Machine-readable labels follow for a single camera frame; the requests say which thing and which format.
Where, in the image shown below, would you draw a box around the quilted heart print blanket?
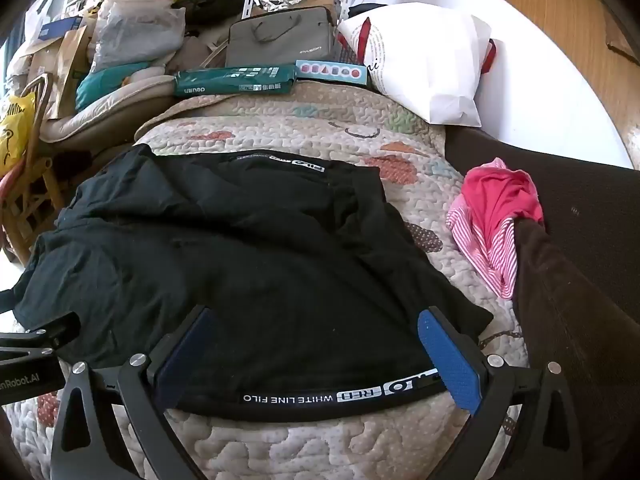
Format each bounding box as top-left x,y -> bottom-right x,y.
5,82 -> 526,480

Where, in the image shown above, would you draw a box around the yellow printed plastic bag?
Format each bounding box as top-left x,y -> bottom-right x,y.
0,91 -> 39,179

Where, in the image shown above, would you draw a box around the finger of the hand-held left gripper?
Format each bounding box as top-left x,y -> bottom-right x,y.
0,312 -> 82,361

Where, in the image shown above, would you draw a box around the black pants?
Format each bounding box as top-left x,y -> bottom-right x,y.
12,143 -> 494,417

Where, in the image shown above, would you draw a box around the teal cushion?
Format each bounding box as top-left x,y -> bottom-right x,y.
75,62 -> 166,114

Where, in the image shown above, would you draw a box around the white plastic bag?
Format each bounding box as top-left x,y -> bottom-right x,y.
90,0 -> 187,74

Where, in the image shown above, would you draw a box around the light blue shapes box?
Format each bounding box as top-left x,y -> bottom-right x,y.
295,59 -> 370,86

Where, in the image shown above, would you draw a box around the beige padded mat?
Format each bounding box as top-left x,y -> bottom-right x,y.
39,72 -> 189,144

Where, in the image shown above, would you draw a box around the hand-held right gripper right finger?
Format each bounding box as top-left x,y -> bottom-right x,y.
417,307 -> 584,480

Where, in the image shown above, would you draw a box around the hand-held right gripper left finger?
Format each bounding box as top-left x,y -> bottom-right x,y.
50,305 -> 217,480

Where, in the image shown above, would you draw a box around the green paper ream pack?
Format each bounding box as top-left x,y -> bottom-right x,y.
173,64 -> 297,99

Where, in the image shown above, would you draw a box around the wooden chair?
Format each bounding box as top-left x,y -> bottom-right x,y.
0,72 -> 67,267

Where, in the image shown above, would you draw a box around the brown paper bag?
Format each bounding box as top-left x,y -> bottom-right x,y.
49,25 -> 94,122

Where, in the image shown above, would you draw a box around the dark brown cloth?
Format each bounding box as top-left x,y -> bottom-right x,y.
444,127 -> 640,480

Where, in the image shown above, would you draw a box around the white paper bag red handles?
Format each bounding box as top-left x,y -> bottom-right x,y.
336,2 -> 499,128

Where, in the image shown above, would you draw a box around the pink striped garment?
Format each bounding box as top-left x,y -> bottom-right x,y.
446,157 -> 545,301

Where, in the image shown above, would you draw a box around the grey laptop bag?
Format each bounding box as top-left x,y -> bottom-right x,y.
226,6 -> 337,68

